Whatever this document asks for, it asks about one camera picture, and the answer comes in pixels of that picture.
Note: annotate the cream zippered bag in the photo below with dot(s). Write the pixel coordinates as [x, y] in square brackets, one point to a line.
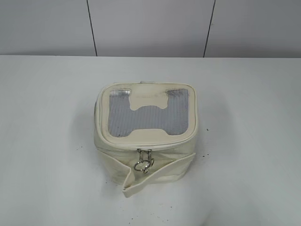
[146, 132]

